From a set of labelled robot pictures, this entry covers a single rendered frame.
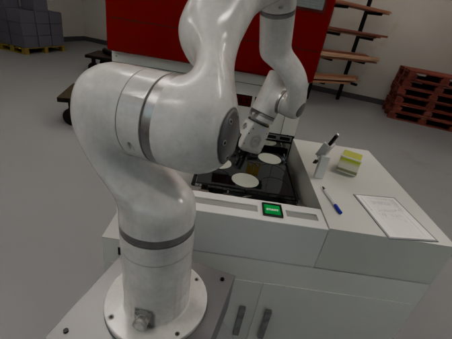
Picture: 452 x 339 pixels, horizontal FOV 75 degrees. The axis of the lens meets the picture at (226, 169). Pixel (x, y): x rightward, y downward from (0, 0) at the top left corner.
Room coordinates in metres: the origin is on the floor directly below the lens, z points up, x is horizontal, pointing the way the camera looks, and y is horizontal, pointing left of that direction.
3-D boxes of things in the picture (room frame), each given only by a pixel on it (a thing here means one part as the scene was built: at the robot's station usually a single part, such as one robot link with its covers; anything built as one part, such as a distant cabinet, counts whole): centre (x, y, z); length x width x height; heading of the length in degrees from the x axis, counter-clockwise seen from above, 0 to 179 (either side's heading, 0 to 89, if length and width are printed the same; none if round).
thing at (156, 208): (0.38, 0.13, 1.23); 0.19 x 0.12 x 0.24; 71
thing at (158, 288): (0.37, 0.09, 1.02); 0.19 x 0.19 x 0.18
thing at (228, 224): (0.67, -0.02, 0.89); 0.55 x 0.09 x 0.14; 92
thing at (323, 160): (0.94, -0.32, 1.03); 0.06 x 0.04 x 0.13; 2
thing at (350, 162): (1.02, -0.45, 1.00); 0.07 x 0.07 x 0.07; 66
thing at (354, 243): (0.96, -0.46, 0.89); 0.62 x 0.35 x 0.14; 2
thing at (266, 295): (0.94, -0.15, 0.41); 0.96 x 0.64 x 0.82; 92
